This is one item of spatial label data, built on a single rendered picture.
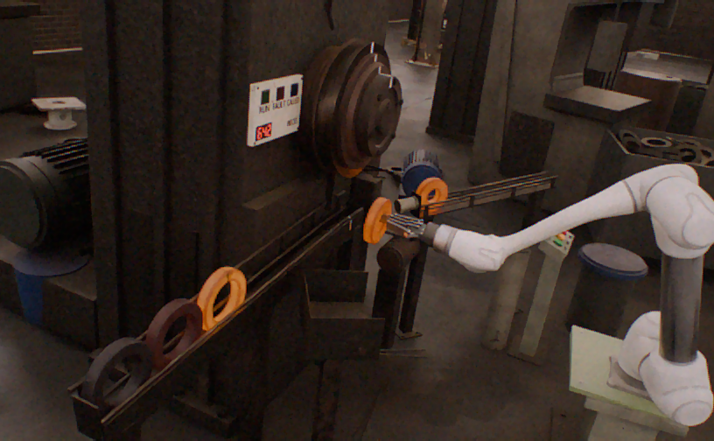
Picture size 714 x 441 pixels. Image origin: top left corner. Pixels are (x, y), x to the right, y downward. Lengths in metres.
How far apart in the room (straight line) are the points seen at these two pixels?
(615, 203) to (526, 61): 2.92
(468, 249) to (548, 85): 2.92
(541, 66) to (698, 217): 3.08
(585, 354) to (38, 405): 1.99
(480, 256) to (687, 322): 0.60
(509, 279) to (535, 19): 2.39
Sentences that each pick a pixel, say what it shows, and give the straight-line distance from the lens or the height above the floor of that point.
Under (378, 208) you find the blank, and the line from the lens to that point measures 1.90.
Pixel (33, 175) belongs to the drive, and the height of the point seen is 0.65.
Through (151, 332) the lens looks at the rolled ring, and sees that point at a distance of 1.52.
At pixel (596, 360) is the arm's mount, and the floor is 0.38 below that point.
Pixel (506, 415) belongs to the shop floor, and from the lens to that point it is 2.61.
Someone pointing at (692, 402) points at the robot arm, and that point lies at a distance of 2.06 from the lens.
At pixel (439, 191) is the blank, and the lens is 2.62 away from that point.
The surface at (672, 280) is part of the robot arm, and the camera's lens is 1.87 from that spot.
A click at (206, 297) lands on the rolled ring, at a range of 1.62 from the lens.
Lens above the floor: 1.60
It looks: 23 degrees down
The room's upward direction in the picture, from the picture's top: 8 degrees clockwise
